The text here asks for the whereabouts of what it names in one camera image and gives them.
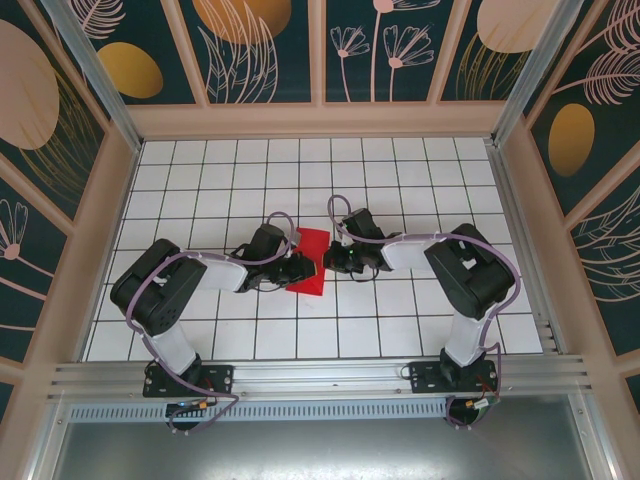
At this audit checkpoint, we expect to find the red cloth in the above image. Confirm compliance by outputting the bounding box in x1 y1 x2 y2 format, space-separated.
286 227 331 296

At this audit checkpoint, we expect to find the grey sheet metal panel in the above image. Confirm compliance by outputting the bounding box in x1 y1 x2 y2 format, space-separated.
24 418 616 480

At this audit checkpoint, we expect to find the small circuit board with connector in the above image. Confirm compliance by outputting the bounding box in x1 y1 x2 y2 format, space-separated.
167 398 214 416
464 394 503 414

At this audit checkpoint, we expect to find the right gripper thin black cable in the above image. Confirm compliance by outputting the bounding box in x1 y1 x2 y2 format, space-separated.
348 264 380 284

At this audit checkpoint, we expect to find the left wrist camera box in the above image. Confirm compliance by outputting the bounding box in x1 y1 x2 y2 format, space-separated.
248 224 291 261

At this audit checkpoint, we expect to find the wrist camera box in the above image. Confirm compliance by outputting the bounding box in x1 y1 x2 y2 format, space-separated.
341 209 385 244
248 224 291 261

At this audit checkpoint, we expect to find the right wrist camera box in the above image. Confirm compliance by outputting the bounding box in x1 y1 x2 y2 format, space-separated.
341 209 385 244

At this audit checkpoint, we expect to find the long aluminium mounting rail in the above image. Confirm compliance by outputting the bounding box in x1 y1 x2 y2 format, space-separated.
47 353 594 405

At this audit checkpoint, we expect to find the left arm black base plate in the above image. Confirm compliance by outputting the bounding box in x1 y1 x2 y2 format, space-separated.
143 363 236 399

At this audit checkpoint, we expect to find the slotted grey cable tray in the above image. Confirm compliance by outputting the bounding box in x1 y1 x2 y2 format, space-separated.
67 399 451 422

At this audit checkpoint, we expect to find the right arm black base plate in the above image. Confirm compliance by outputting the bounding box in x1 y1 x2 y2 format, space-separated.
408 359 501 396

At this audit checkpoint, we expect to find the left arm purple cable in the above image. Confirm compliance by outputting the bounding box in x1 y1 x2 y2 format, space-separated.
124 211 297 435

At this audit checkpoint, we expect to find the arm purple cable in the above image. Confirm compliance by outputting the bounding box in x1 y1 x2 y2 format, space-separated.
326 193 522 431
124 211 297 435

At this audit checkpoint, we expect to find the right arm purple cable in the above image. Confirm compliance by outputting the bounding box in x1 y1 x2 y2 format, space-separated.
326 193 522 431

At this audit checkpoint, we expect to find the aluminium side rail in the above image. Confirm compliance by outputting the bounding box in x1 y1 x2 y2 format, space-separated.
485 138 569 357

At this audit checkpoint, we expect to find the wall panel with pink flowers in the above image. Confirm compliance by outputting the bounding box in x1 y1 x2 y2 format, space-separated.
323 0 464 105

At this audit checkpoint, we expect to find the wall panel with large leaves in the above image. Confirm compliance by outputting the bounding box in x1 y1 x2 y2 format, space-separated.
177 0 321 105

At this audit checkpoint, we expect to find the wall panel with pale circle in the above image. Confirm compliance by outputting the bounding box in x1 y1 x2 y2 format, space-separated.
438 0 569 104

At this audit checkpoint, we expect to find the wall panel with single flower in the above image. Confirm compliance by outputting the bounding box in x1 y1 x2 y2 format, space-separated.
0 153 76 364

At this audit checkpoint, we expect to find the wall panel with orange oval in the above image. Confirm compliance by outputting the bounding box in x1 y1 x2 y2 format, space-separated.
64 0 207 106

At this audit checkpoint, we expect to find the wall panel with outlined leaves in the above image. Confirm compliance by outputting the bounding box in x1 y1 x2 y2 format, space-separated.
563 182 640 357

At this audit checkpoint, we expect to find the aluminium corner post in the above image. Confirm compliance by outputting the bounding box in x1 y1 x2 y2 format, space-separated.
489 0 586 147
42 0 145 154

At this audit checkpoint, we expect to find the wall panel with feather print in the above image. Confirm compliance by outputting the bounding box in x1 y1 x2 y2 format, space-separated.
522 0 640 217

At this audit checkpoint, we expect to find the wall panel with gold lines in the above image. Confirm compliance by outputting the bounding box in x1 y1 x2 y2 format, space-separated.
0 0 112 225

